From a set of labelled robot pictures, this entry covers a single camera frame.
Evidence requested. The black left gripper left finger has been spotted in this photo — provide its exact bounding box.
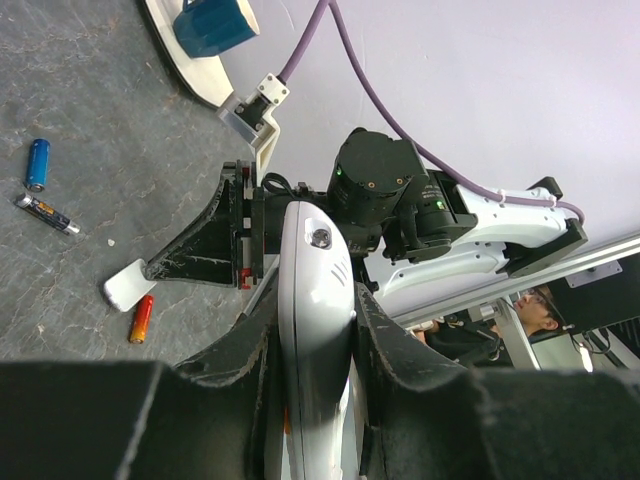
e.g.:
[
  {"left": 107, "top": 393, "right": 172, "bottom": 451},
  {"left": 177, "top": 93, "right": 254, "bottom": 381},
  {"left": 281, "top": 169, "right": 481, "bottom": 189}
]
[{"left": 1, "top": 269, "right": 284, "bottom": 479}]

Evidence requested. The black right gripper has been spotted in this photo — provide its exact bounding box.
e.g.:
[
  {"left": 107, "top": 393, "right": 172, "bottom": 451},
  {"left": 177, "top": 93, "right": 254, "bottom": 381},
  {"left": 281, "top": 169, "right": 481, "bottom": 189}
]
[{"left": 143, "top": 161, "right": 328, "bottom": 289}]

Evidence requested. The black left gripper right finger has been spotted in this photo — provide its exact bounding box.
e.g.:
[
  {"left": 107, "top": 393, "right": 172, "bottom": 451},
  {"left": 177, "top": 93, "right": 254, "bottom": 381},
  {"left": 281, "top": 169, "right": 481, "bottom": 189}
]
[{"left": 352, "top": 284, "right": 639, "bottom": 479}]

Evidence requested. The white battery cover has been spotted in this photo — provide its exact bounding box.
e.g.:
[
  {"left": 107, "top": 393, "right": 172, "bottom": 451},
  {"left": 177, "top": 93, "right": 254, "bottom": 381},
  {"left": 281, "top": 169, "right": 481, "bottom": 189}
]
[{"left": 103, "top": 259, "right": 157, "bottom": 312}]

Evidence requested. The white remote control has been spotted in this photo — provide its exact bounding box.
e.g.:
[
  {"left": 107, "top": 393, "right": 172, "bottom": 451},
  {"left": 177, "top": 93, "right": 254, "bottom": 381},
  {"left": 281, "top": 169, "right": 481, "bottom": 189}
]
[{"left": 278, "top": 201, "right": 355, "bottom": 479}]

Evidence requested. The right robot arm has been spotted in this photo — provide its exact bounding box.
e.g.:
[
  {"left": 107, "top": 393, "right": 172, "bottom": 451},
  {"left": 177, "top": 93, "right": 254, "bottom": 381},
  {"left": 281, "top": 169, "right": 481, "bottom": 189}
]
[{"left": 142, "top": 128, "right": 587, "bottom": 296}]

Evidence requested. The red orange battery near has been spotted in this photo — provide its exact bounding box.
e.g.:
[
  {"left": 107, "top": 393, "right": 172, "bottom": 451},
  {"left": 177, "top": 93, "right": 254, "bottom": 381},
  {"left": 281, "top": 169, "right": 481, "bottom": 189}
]
[{"left": 129, "top": 295, "right": 154, "bottom": 344}]

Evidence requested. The person in black shirt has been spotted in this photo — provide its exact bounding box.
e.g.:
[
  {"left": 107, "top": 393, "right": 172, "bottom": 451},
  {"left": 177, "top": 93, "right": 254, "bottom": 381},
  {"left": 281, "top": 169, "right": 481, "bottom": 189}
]
[{"left": 409, "top": 285, "right": 566, "bottom": 368}]

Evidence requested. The black battery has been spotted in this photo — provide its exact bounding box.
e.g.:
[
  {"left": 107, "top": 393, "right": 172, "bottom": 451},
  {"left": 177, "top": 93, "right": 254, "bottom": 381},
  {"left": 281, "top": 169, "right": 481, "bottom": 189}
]
[{"left": 15, "top": 193, "right": 80, "bottom": 235}]

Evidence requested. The white square plate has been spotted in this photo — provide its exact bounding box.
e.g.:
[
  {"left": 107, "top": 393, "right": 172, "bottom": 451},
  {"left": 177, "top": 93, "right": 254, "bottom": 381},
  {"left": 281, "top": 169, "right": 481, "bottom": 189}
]
[{"left": 141, "top": 0, "right": 233, "bottom": 109}]

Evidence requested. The blue battery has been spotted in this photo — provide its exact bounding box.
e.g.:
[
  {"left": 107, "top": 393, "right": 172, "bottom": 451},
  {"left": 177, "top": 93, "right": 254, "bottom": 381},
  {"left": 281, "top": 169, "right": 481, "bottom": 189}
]
[{"left": 25, "top": 138, "right": 51, "bottom": 192}]

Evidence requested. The dark blue mug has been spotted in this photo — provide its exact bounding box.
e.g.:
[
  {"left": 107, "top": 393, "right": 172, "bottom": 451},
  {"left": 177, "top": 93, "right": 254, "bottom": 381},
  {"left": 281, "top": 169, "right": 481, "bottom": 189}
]
[{"left": 172, "top": 0, "right": 260, "bottom": 58}]

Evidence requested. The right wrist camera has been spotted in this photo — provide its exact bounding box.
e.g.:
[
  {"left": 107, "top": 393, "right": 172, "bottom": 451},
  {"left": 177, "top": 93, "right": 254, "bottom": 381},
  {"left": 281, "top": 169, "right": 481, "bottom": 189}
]
[{"left": 217, "top": 73, "right": 290, "bottom": 183}]

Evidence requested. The aluminium frame rail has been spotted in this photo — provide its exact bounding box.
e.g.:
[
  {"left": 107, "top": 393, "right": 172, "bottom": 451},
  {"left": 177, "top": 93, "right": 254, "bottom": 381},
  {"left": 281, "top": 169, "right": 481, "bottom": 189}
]
[{"left": 392, "top": 232, "right": 639, "bottom": 327}]

